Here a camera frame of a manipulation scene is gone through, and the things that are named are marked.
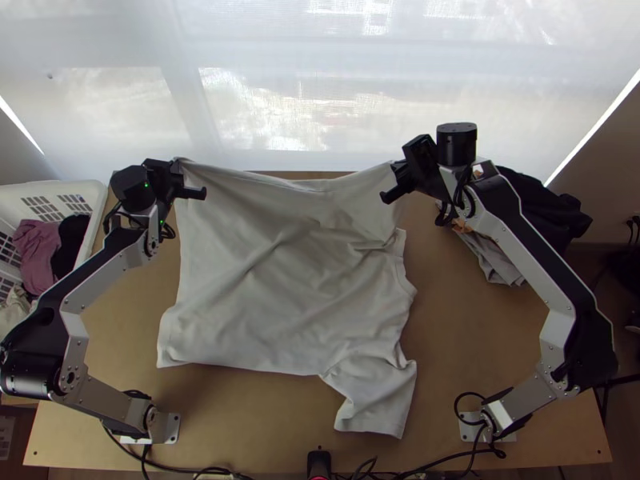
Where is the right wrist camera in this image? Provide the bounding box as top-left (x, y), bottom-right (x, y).
top-left (402, 133), bottom-right (437, 162)

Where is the black cable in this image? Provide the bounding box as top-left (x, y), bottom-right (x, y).
top-left (119, 434), bottom-right (241, 480)
top-left (345, 439), bottom-right (509, 480)

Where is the pile of folded clothes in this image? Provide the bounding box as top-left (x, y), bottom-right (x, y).
top-left (437, 163), bottom-right (594, 289)

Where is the white laundry basket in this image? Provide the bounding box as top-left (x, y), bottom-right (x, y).
top-left (0, 179), bottom-right (109, 334)

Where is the white t-shirt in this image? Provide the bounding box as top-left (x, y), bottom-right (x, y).
top-left (155, 156), bottom-right (419, 440)

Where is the heap of clothes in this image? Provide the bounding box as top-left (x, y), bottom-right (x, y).
top-left (0, 214), bottom-right (93, 334)

